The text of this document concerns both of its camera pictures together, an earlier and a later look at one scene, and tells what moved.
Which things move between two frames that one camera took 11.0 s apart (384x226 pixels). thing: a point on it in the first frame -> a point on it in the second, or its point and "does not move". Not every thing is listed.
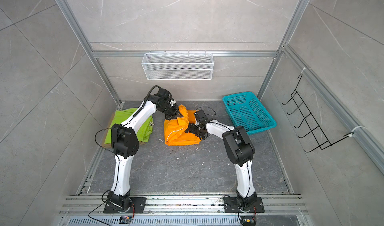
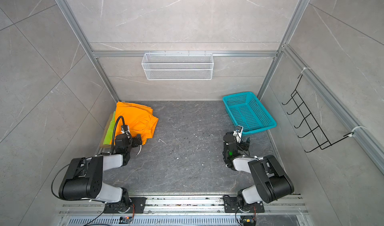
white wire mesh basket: (178, 66) does not move
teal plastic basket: (246, 110) does not move
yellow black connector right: (249, 222) does not move
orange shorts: (175, 132) -> (140, 119)
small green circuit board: (125, 219) does not move
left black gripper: (176, 113) -> (136, 143)
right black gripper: (192, 126) -> (247, 144)
